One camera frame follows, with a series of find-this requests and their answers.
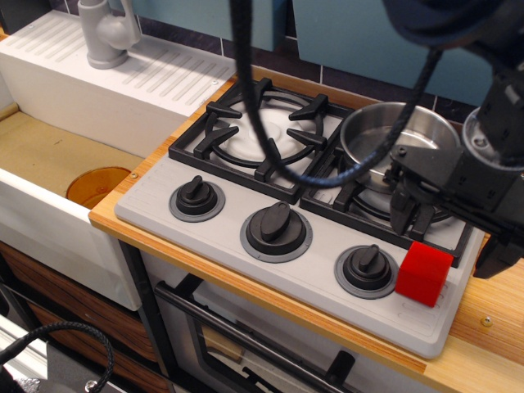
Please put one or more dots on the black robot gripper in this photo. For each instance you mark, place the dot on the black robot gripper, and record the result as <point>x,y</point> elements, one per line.
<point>459,184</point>

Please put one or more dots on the red wooden cube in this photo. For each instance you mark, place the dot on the red wooden cube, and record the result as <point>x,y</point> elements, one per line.
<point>423,273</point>

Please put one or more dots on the small stainless steel pan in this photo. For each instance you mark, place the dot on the small stainless steel pan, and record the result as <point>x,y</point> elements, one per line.
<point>365,129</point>

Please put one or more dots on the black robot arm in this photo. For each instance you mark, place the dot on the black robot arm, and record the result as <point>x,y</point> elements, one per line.
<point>493,31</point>

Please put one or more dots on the black right stove knob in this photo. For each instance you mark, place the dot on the black right stove knob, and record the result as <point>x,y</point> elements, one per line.
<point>366,272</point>

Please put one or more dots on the black stove knob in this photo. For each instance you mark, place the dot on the black stove knob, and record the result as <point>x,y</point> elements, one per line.
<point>276,234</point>
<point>196,201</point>
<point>366,272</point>

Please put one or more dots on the grey toy stove top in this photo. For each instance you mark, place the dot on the grey toy stove top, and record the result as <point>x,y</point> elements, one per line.
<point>309,278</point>

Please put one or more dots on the black middle stove knob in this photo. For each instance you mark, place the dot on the black middle stove knob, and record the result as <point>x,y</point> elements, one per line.
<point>276,234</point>

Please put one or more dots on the black left stove knob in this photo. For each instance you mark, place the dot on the black left stove knob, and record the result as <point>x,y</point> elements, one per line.
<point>196,201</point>

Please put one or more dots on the black right burner grate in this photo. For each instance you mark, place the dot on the black right burner grate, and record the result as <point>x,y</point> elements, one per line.
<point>358,207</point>

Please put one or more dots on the black burner grate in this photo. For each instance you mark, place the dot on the black burner grate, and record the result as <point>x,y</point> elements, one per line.
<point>358,207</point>
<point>222,141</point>

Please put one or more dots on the black left burner grate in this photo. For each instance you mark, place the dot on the black left burner grate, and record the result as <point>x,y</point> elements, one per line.
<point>222,141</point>

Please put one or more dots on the orange translucent plate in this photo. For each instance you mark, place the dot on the orange translucent plate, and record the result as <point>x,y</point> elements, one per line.
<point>93,186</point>

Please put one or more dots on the grey toy faucet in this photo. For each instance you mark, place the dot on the grey toy faucet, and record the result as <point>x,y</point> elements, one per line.
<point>108,38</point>

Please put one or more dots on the wood grain drawer fronts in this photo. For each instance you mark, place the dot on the wood grain drawer fronts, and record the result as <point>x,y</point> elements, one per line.
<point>37,295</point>

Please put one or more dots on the white toy sink unit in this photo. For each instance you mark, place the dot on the white toy sink unit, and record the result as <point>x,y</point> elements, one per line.
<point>62,118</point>

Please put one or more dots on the oven door with black handle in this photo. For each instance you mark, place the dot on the oven door with black handle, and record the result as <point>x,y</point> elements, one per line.
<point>241,347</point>

